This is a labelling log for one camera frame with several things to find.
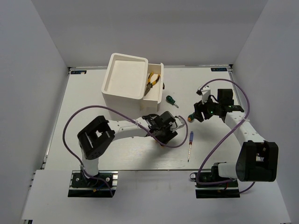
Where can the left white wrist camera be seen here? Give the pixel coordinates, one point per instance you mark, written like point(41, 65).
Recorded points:
point(177, 124)

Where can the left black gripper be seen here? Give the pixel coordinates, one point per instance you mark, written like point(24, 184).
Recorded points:
point(170, 136)

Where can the blue red precision screwdriver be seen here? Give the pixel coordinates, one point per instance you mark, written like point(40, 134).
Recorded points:
point(190, 144)

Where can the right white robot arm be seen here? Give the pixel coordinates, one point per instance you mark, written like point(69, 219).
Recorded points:
point(258, 158)

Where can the white drawer cabinet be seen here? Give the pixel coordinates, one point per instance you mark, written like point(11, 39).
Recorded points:
point(124, 84)

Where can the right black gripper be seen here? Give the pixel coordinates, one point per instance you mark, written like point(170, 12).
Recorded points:
point(199, 107)

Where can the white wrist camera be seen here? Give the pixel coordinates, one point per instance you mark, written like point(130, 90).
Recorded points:
point(204, 92)
point(177, 124)

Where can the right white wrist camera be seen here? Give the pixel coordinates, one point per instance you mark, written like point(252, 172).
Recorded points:
point(204, 92)

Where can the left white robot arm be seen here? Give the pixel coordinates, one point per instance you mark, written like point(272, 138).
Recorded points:
point(95, 138)

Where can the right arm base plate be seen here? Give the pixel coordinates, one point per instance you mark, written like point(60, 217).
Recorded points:
point(224, 190)

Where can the green stubby flathead screwdriver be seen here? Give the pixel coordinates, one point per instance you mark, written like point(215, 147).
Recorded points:
point(171, 101)

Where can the yellow needle-nose pliers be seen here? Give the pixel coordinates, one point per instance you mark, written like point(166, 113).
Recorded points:
point(150, 83)

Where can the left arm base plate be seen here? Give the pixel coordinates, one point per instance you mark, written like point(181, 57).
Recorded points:
point(81, 186)

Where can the green orange stubby screwdriver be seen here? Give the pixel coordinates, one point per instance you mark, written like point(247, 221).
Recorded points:
point(191, 117)

